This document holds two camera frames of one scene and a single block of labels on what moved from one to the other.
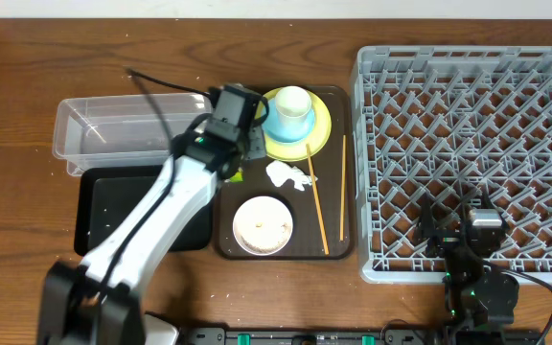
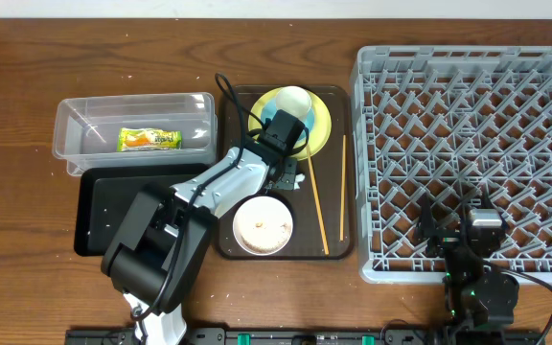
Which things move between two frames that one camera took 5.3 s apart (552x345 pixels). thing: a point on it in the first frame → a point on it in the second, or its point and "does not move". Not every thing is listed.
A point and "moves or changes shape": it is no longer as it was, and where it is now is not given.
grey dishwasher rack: x=449 y=123 does not move
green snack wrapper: x=238 y=176 moves or changes shape
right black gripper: x=448 y=241 does not move
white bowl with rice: x=263 y=225 does not move
